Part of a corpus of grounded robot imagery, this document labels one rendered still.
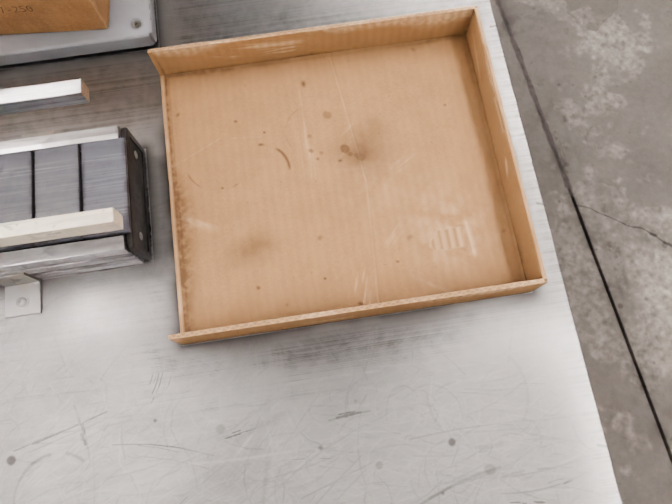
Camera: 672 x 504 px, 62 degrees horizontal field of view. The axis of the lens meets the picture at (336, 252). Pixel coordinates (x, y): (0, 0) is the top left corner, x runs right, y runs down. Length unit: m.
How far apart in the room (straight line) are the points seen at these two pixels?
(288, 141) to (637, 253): 1.14
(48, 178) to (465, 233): 0.35
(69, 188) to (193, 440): 0.23
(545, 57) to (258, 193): 1.26
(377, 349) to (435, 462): 0.10
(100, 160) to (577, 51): 1.40
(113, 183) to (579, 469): 0.44
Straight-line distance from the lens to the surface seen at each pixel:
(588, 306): 1.44
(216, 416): 0.48
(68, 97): 0.44
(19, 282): 0.54
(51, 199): 0.50
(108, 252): 0.48
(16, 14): 0.61
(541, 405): 0.50
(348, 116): 0.53
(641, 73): 1.74
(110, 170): 0.49
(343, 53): 0.57
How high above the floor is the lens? 1.30
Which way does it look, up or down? 75 degrees down
